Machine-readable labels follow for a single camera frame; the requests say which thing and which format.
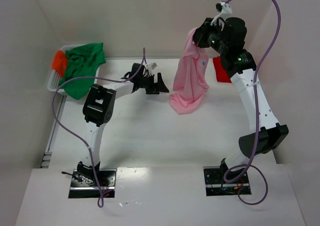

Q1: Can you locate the pink t shirt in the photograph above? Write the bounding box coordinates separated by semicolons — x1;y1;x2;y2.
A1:
169;28;209;115

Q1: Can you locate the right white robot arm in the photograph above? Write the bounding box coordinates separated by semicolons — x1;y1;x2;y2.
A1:
192;17;289;179

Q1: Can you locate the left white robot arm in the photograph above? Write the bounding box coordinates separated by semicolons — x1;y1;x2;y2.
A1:
76;63;169;184

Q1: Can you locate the folded red t shirt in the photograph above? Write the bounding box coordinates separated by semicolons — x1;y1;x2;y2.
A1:
212;57;231;83

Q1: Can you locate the green t shirt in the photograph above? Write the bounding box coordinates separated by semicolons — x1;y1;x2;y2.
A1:
59;43;106;100

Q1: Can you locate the orange t shirt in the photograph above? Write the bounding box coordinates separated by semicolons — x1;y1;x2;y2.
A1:
52;50;68;77

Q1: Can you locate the white plastic basket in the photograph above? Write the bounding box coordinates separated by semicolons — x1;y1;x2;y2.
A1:
47;44;100;100

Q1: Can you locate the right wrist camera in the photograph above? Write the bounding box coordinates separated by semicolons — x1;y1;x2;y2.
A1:
216;2;233;18

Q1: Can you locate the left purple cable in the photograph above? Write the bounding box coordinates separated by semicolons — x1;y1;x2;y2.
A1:
51;47;148;208

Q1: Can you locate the purple cable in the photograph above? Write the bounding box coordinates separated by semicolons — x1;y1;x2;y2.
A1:
51;47;148;208
223;0;282;206

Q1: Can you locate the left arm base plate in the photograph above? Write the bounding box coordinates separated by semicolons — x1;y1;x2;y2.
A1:
68;169;117;199

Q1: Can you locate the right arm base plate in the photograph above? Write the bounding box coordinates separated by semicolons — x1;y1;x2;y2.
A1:
203;166;252;196

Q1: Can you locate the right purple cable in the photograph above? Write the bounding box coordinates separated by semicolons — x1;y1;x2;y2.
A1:
223;0;282;206

